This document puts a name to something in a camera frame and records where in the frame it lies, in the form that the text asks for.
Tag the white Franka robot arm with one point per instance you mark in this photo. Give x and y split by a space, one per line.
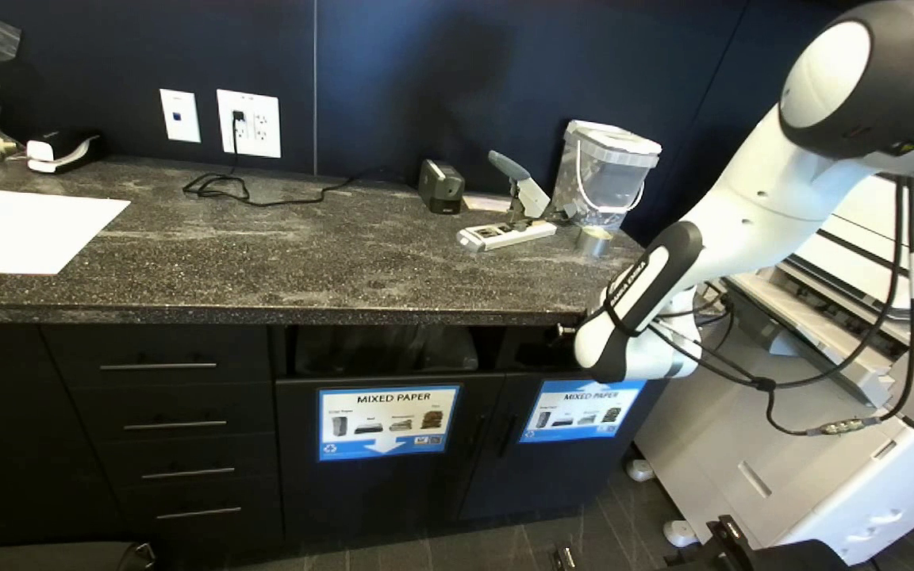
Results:
774 192

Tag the black counter cabinet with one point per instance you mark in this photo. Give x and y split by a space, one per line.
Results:
268 265

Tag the small black desk dispenser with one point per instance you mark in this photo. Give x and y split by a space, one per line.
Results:
442 188

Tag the blue label with down arrow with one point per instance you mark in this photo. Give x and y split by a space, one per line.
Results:
388 424

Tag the blue label with up arrow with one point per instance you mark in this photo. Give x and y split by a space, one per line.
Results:
579 414

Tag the clear plastic bucket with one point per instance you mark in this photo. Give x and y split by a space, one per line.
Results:
605 175

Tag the white power outlet plate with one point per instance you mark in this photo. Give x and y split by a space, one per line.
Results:
249 124

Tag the large white office printer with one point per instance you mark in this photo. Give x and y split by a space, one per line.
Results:
793 478

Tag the white and black desk device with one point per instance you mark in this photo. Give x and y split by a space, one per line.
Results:
55 150

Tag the flat white paper sheet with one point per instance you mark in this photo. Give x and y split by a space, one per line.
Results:
31 233

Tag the black padded seat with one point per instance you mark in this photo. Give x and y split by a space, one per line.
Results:
44 555

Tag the small white wall plate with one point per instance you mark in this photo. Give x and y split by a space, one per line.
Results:
180 114

